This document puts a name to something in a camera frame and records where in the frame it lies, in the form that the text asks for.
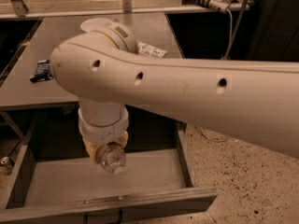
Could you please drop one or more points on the dark blue snack packet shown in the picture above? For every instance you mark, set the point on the dark blue snack packet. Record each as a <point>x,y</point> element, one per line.
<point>42,72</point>

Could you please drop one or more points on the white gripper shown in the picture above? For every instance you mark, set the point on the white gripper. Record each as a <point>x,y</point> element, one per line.
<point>101,132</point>

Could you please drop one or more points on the white labelled plastic bottle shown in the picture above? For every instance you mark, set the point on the white labelled plastic bottle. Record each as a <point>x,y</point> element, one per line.
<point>150,51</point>

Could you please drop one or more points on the open grey top drawer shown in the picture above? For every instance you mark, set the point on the open grey top drawer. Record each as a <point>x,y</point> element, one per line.
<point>53,181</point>

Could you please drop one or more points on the black drawer handle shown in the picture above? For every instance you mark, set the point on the black drawer handle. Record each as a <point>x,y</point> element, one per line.
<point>110,217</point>

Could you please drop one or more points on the metal shelf rail behind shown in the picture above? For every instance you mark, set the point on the metal shelf rail behind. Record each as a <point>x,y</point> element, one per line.
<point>93,3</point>

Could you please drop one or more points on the striped handle white device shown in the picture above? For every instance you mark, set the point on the striped handle white device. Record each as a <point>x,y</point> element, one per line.
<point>218,5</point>

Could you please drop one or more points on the dark cabinet at right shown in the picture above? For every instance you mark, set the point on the dark cabinet at right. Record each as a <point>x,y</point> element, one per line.
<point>276,34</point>

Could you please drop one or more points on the clear plastic water bottle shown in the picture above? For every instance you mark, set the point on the clear plastic water bottle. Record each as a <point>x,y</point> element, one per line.
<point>113,159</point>

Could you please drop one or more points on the white ceramic bowl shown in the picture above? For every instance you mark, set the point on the white ceramic bowl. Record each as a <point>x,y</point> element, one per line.
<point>94,24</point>

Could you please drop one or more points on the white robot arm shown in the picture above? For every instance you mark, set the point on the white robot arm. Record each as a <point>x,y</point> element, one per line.
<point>256,102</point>

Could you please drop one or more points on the grey metal cabinet counter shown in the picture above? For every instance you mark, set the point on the grey metal cabinet counter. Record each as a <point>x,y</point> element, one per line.
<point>18,92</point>

